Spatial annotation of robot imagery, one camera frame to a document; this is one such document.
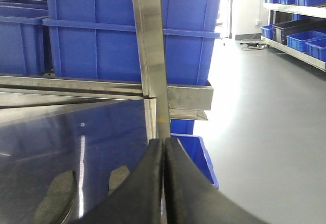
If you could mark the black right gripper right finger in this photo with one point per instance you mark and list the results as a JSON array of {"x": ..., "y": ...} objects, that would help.
[{"x": 191, "y": 198}]

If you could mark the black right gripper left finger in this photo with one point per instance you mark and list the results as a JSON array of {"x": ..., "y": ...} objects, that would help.
[{"x": 138, "y": 198}]

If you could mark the brake pad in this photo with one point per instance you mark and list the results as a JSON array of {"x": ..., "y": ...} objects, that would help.
[
  {"x": 58, "y": 201},
  {"x": 117, "y": 176}
]

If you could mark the blue bin under table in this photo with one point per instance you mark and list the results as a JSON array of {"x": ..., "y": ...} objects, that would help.
[{"x": 195, "y": 148}]

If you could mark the large blue crate right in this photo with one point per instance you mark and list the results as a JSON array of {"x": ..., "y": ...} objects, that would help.
[{"x": 96, "y": 39}]

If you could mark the black tray on shelf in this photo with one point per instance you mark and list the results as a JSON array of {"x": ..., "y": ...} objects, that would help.
[{"x": 281, "y": 30}]

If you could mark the blue shelf bin lower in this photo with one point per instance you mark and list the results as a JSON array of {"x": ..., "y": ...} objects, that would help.
[{"x": 298, "y": 41}]

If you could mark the blue crate with red bags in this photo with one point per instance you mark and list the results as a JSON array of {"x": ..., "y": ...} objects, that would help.
[{"x": 25, "y": 44}]

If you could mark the metal storage shelf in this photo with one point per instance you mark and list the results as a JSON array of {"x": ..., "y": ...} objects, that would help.
[{"x": 315, "y": 54}]

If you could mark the stainless steel rack frame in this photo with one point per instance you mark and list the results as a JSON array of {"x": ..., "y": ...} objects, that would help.
[{"x": 162, "y": 101}]

